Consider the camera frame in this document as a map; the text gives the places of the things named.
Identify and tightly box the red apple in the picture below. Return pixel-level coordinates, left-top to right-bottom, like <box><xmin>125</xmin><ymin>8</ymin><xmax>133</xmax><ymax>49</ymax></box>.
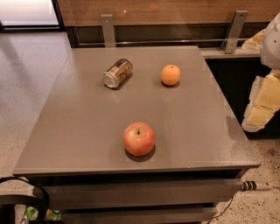
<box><xmin>122</xmin><ymin>122</ymin><xmax>155</xmax><ymax>157</ymax></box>

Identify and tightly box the horizontal metal rail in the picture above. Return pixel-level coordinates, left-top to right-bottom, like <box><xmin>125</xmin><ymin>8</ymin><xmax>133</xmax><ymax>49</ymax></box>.
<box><xmin>77</xmin><ymin>38</ymin><xmax>247</xmax><ymax>48</ymax></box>

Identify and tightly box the orange soda can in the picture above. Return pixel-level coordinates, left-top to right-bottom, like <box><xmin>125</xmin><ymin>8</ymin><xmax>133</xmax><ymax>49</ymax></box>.
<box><xmin>103</xmin><ymin>59</ymin><xmax>133</xmax><ymax>88</ymax></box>

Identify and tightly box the grey table drawer unit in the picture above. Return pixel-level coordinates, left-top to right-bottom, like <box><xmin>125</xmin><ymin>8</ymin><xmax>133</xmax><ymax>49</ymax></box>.
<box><xmin>14</xmin><ymin>46</ymin><xmax>259</xmax><ymax>224</ymax></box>

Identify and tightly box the orange fruit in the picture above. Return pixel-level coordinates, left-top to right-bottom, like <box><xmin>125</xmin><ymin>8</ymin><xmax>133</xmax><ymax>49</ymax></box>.
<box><xmin>161</xmin><ymin>64</ymin><xmax>181</xmax><ymax>86</ymax></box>

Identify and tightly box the left metal bracket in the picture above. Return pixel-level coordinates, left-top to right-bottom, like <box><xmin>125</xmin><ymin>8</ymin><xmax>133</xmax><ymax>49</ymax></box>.
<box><xmin>101</xmin><ymin>14</ymin><xmax>116</xmax><ymax>47</ymax></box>

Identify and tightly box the right metal bracket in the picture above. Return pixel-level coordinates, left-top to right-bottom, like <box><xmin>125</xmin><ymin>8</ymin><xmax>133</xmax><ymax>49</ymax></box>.
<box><xmin>221</xmin><ymin>10</ymin><xmax>249</xmax><ymax>54</ymax></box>

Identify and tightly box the metal bracket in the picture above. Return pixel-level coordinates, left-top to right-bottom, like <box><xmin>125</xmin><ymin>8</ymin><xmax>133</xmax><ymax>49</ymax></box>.
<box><xmin>221</xmin><ymin>10</ymin><xmax>249</xmax><ymax>54</ymax></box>
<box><xmin>101</xmin><ymin>14</ymin><xmax>116</xmax><ymax>47</ymax></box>

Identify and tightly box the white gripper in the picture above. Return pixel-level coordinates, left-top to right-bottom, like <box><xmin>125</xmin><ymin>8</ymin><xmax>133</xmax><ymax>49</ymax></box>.
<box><xmin>241</xmin><ymin>13</ymin><xmax>280</xmax><ymax>132</ymax></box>

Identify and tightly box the wooden wall panel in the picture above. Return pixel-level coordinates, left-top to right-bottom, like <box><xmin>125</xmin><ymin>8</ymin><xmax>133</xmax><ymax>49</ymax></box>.
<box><xmin>57</xmin><ymin>0</ymin><xmax>280</xmax><ymax>26</ymax></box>

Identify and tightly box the striped white cable plug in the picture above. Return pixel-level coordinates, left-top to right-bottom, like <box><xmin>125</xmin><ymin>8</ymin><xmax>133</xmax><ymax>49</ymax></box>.
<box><xmin>241</xmin><ymin>181</ymin><xmax>273</xmax><ymax>191</ymax></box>

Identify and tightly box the green packet on floor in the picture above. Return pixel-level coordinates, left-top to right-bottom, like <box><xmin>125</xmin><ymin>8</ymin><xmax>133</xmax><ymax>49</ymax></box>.
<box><xmin>21</xmin><ymin>206</ymin><xmax>62</xmax><ymax>224</ymax></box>

